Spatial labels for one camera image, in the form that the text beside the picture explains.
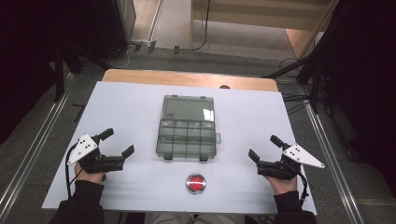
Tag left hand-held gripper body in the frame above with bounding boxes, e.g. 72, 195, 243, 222
66, 133, 126, 175

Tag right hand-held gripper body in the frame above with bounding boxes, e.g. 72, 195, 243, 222
256, 143, 326, 181

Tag person's left hand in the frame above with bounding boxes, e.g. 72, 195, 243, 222
74, 161, 107, 185

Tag person's right hand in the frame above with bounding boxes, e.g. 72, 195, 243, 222
262, 173, 299, 196

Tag white table board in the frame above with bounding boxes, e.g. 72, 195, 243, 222
41, 80, 318, 217

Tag clear plastic compartment box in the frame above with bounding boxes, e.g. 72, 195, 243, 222
155, 94, 222, 162

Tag red round button silver rim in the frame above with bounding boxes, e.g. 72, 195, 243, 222
185, 172, 207, 196

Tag black stand legs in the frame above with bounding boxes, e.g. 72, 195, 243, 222
261, 46, 328, 115

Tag wooden table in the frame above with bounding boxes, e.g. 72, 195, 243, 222
101, 68, 279, 93

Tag black cabinet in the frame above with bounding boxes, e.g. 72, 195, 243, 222
92, 0, 137, 61

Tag light wooden furniture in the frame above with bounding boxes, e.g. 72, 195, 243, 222
188, 0, 340, 60

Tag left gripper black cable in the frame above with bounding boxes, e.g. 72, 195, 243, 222
64, 143, 82, 200

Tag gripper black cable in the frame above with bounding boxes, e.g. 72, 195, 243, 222
297, 171, 310, 207
64, 143, 82, 200

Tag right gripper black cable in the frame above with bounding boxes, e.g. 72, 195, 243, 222
297, 171, 310, 207

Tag metal floor rail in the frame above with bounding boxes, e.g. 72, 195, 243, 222
300, 85, 366, 224
0, 72, 76, 216

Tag white floor cable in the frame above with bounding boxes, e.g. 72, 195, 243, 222
106, 43, 138, 70

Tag black hanging cable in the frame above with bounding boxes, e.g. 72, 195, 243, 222
178, 0, 212, 53

